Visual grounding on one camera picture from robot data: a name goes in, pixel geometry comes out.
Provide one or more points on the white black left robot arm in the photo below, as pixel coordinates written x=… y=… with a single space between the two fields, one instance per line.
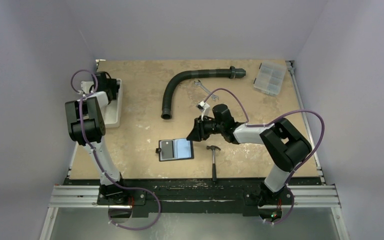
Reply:
x=86 y=126

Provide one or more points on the clear plastic organizer box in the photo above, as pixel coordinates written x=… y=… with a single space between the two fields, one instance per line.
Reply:
x=270 y=78

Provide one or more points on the white plastic tray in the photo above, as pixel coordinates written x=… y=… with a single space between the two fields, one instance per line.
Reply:
x=112 y=112

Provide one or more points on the black handled hammer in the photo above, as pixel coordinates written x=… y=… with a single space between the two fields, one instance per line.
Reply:
x=213 y=149

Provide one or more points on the silver wrench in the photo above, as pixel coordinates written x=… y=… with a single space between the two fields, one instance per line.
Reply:
x=198 y=83

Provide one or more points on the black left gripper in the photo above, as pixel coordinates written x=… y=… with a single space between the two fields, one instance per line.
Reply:
x=112 y=84

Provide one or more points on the black card holder wallet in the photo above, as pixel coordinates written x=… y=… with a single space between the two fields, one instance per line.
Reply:
x=183 y=149

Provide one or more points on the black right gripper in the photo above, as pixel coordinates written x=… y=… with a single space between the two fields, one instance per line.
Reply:
x=202 y=128

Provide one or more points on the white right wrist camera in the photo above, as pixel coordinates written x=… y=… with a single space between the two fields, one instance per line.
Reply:
x=204 y=109

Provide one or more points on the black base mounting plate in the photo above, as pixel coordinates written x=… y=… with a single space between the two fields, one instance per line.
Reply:
x=244 y=196

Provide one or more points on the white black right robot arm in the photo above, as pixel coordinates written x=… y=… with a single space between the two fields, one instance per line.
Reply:
x=286 y=146

